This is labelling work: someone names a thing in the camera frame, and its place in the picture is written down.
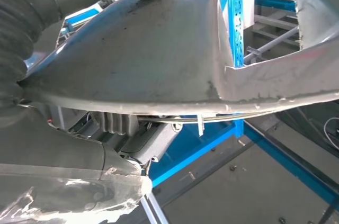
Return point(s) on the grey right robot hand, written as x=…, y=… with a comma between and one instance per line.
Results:
x=53, y=166

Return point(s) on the blue metal shelf rack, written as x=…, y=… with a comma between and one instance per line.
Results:
x=291, y=169

